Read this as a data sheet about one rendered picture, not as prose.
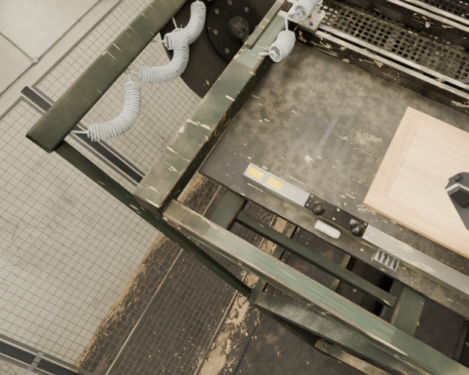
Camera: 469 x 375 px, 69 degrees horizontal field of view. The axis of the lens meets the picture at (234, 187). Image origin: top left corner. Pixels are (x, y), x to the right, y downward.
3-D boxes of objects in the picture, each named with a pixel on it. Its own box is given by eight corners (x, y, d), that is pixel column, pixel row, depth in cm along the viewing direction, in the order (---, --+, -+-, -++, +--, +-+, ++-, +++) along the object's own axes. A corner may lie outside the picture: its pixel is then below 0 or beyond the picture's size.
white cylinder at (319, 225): (313, 228, 111) (335, 240, 109) (315, 225, 108) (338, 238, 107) (316, 220, 112) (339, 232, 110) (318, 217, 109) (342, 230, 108)
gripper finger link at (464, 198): (461, 182, 56) (479, 196, 59) (442, 193, 58) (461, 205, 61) (465, 190, 55) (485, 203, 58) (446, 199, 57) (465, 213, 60)
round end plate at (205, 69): (253, 144, 169) (122, 10, 134) (246, 146, 174) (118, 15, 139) (321, 39, 196) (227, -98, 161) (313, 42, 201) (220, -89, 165)
